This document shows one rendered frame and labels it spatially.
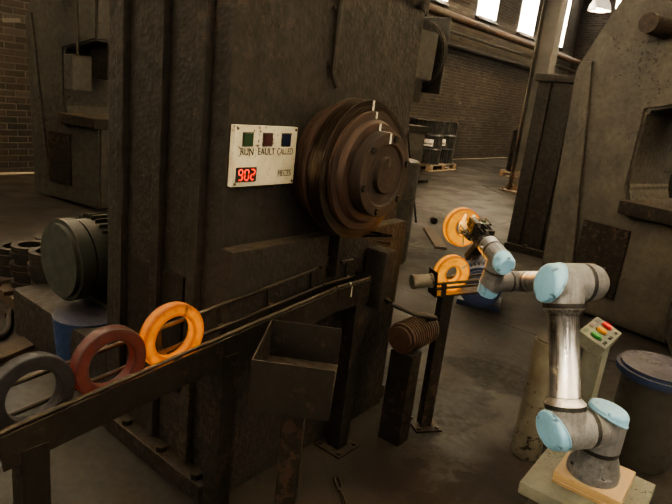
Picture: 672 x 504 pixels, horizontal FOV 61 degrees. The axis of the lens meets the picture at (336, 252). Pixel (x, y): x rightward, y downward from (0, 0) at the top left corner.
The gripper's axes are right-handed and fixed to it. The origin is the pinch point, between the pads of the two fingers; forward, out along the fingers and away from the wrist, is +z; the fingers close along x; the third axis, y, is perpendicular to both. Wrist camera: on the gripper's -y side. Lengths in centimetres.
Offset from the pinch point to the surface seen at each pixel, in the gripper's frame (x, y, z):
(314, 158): 69, 29, -17
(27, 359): 140, 3, -78
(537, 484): 3, -41, -90
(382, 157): 45, 30, -15
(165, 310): 112, 0, -57
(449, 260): 2.8, -15.5, -3.8
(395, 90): 29, 41, 29
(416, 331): 18.4, -36.9, -22.0
